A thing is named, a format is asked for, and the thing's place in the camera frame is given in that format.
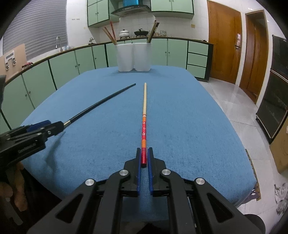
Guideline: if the green wall cabinet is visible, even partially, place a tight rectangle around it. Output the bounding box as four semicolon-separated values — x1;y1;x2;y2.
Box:
87;0;120;28
150;0;194;15

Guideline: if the cardboard sheet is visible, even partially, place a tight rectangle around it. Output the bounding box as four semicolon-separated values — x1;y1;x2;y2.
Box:
0;43;27;78

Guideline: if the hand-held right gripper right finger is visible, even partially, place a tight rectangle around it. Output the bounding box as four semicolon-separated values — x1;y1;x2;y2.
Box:
148;147;262;234

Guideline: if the grey window blind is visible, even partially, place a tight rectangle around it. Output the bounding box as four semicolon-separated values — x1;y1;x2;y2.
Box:
4;0;68;59

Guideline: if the black glass-front cabinet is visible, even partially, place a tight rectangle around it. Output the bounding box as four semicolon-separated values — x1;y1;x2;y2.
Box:
256;34;288;144

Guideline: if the closed wooden door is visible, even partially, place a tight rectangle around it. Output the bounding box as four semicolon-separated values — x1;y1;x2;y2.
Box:
207;0;243;85

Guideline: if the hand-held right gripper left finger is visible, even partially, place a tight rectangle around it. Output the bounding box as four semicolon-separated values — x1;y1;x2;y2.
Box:
27;148;141;234

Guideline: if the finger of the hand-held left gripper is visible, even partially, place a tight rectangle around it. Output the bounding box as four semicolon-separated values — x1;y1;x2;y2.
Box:
21;121;51;132
7;121;64;142

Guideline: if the black chopstick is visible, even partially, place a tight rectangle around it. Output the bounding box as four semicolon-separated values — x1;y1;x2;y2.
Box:
64;83;137;126

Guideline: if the person's left hand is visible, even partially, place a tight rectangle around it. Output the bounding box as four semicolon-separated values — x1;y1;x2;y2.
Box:
0;162;28;210

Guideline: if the wooden door frame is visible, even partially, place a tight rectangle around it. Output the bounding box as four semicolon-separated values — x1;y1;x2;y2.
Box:
239;10;269;104

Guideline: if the black wok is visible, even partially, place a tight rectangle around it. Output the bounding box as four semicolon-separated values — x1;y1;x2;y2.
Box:
134;28;149;38

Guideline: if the chrome faucet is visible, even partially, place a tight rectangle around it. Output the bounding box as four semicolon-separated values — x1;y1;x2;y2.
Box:
55;36;64;53

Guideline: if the person's dark clothing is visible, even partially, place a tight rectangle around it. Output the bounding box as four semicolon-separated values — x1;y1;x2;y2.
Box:
21;168;66;228

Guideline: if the green base cabinet with sink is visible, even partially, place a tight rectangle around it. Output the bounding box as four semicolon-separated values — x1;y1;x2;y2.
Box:
0;42;117;135

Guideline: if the range hood with blue wrap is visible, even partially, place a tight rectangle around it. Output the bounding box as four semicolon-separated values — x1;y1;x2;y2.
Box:
111;0;152;17

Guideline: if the cardboard box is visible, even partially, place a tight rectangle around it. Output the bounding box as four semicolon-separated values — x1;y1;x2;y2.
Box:
269;123;288;174

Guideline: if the green base cabinet with drawers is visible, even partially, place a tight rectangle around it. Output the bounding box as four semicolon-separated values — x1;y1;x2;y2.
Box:
116;37;214;82

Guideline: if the blue tablecloth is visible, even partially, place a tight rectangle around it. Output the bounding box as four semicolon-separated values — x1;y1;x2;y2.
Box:
20;65;257;225

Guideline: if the white plastic device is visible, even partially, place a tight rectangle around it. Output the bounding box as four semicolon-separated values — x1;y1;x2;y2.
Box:
4;51;17;70

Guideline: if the white two-compartment utensil holder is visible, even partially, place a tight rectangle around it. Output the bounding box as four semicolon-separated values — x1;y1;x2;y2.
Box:
115;42;152;72

